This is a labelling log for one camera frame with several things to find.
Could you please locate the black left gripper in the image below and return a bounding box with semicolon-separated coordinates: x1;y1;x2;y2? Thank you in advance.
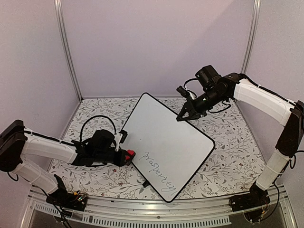
94;149;133;168

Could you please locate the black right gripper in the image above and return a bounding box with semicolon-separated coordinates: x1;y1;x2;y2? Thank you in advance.
176;88;226;123

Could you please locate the red whiteboard eraser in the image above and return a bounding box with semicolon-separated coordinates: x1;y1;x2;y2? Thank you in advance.
125;150;136;165

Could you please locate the white whiteboard black frame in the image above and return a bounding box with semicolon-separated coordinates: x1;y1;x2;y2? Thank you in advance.
123;93;215;203

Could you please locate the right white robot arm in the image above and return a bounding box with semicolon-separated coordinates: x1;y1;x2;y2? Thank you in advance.
176;65;304;207

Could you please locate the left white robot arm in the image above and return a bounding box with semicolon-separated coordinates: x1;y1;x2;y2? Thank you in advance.
0;120;135;206

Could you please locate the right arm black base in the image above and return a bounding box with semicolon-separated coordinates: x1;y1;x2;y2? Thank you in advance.
228;182;270;223

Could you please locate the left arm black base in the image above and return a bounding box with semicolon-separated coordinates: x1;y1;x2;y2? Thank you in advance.
46;174;87;211

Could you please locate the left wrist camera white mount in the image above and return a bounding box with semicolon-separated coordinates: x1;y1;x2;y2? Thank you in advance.
114;130;128;152

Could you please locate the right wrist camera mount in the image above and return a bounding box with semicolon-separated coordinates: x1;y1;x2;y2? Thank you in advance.
176;86;197;100

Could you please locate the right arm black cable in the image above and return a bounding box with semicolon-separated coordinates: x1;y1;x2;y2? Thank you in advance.
183;78;199;90

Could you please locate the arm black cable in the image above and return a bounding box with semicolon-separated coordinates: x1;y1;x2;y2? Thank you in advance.
79;115;117;141
183;78;199;90

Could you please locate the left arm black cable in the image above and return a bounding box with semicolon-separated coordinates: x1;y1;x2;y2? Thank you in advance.
79;115;117;141

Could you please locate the aluminium front rail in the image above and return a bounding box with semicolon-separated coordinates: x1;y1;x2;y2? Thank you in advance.
20;185;299;228

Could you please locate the right aluminium frame post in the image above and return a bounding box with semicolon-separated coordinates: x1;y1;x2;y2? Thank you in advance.
241;0;261;74

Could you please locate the aluminium frame post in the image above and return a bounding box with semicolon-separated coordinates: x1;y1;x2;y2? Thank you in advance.
54;0;83;102
241;0;261;74

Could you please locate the left aluminium frame post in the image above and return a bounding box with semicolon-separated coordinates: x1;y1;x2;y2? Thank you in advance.
54;0;83;102

